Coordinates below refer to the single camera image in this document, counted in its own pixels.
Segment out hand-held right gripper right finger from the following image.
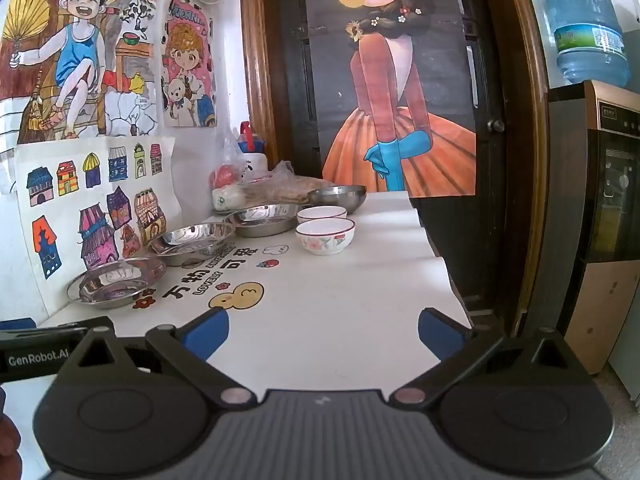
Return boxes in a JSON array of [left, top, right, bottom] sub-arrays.
[[390, 307, 593, 407]]

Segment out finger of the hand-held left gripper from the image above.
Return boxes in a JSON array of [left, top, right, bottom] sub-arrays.
[[0, 316, 117, 343]]

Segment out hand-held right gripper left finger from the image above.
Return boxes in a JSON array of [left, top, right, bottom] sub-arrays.
[[55, 307, 257, 408]]

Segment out stainless steel plate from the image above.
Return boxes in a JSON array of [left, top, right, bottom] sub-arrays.
[[222, 203, 307, 238], [66, 257, 167, 310], [144, 222, 237, 267]]

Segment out white bowl red rim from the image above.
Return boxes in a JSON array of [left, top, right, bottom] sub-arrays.
[[295, 218, 357, 256], [296, 205, 348, 225]]

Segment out stainless steel bowl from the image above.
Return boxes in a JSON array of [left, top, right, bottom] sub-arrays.
[[307, 185, 368, 215]]

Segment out person's left hand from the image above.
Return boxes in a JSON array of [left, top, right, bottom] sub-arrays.
[[0, 387, 23, 480]]

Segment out white printed table cover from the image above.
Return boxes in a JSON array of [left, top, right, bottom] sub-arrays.
[[47, 191, 475, 396]]

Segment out colourful houses drawing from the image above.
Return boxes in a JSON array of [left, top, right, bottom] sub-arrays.
[[14, 135, 184, 322]]

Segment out white packet green print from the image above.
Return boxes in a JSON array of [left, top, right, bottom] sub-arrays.
[[212, 186, 247, 212]]

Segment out clear bag with red food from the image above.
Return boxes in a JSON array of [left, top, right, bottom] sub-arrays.
[[212, 125, 251, 196]]

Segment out clear bag of flatbread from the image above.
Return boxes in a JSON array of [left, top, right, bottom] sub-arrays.
[[235, 160, 333, 207]]

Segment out white bottle red blue cap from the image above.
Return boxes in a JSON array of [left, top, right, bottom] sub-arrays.
[[237, 121, 269, 182]]

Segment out water dispenser cabinet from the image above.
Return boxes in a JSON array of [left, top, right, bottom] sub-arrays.
[[547, 79, 640, 377]]

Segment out dark wooden door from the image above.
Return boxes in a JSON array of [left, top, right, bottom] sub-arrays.
[[277, 0, 512, 333]]

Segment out blue water jug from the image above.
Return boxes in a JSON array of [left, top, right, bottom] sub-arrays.
[[537, 0, 632, 89]]

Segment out bubble gum girl wall poster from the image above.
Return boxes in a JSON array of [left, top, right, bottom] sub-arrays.
[[302, 0, 477, 198]]

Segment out brown wooden door frame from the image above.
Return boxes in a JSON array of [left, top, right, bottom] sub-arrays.
[[239, 0, 552, 335]]

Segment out girl with dog wall poster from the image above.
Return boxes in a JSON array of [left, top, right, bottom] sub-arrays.
[[160, 0, 219, 129]]

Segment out boy with fan wall poster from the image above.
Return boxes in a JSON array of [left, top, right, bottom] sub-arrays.
[[0, 0, 162, 145]]

